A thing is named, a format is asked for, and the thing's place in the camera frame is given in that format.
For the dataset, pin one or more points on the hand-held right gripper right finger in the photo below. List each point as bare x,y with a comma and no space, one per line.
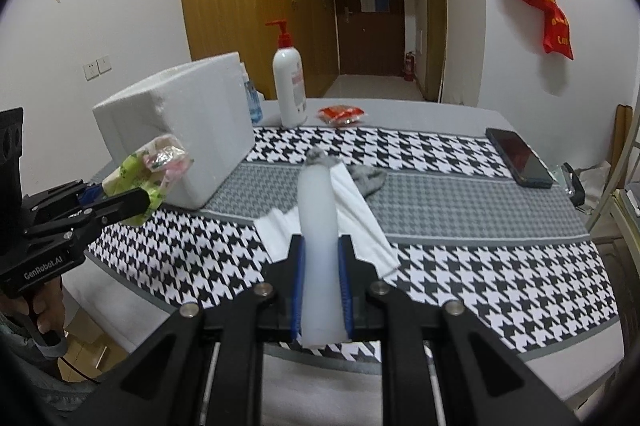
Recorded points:
345,286

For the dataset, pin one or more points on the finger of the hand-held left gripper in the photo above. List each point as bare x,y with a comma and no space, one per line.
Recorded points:
92,192
125,203

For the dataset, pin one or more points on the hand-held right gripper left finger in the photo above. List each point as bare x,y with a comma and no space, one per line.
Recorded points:
298,286

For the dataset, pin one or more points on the green tissue packet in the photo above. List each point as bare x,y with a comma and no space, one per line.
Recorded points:
135,176

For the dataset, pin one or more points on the white foam tube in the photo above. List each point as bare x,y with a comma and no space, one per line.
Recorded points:
317,231

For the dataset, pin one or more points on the white paper towel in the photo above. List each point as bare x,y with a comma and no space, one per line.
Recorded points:
360,216

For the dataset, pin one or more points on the white foam box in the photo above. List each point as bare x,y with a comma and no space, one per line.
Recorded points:
200,121

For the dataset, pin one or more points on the person's left forearm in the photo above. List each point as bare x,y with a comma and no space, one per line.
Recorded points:
30,381

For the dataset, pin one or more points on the person's left hand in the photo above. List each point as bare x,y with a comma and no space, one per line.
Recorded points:
50,306

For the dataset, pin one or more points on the cardboard box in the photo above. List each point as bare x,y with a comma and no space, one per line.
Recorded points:
95,346

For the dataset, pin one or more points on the grey sock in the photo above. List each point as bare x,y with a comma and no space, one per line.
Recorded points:
370,180

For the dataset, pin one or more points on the houndstooth tablecloth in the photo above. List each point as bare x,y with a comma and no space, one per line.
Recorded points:
450,216

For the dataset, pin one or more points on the clear blue bottle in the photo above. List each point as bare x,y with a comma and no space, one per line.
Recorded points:
254,104

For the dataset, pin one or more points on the red snack packet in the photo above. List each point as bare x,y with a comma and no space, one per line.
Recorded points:
342,115

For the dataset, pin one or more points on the white pump lotion bottle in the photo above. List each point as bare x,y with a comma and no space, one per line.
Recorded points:
290,86

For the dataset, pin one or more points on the black smartphone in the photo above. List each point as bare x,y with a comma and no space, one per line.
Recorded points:
520,156

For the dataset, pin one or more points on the wooden wardrobe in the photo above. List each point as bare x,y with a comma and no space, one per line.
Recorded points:
235,6

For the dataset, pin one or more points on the red fire extinguisher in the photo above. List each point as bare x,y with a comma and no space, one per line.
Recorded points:
409,69

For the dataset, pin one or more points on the dark brown entrance door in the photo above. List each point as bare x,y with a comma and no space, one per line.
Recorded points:
370,41

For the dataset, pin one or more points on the black plastic device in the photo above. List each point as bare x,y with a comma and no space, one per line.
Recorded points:
575,186

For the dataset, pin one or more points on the white paper notice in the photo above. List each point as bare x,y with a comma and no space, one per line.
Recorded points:
367,3

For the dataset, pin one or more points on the blue paper notice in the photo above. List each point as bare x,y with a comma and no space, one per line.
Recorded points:
382,3

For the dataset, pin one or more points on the wooden side door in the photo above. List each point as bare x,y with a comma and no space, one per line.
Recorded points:
435,6

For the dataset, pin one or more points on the brown wooden board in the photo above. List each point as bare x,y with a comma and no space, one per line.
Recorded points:
623,131

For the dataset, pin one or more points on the white wall socket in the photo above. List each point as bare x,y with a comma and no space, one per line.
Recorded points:
90,70
103,64

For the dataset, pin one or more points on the metal bunk bed frame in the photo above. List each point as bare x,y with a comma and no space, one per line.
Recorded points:
616,166

